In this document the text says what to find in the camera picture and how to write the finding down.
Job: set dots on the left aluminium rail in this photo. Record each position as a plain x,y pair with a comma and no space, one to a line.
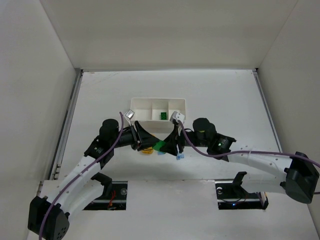
53,146

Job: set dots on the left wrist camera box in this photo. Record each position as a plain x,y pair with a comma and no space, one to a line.
129,114

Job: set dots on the white divided plastic container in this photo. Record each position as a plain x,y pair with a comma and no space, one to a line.
148,110

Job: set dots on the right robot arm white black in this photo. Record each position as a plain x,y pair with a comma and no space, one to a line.
294,175

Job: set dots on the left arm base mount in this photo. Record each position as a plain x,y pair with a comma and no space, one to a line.
113,197

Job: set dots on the right aluminium rail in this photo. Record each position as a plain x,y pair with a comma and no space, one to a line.
267,110

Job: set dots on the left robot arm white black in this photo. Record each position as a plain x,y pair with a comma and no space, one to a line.
49,216

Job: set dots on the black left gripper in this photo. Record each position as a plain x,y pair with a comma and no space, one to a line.
135,137

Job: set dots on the aluminium rail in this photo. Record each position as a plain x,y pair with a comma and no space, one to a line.
53,146
267,110

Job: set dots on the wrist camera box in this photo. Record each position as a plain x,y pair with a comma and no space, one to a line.
177,117
129,114

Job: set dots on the small green lego brick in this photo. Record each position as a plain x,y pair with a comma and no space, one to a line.
163,116

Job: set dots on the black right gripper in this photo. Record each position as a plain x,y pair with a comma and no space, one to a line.
178,139

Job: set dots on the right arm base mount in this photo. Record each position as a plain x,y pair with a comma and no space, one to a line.
232,196

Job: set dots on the green lego brick stack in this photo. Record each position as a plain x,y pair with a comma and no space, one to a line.
157,147

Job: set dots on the yellow bee lego figure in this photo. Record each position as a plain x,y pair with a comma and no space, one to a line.
151,149

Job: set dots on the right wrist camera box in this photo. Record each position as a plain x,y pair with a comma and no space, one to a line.
177,117

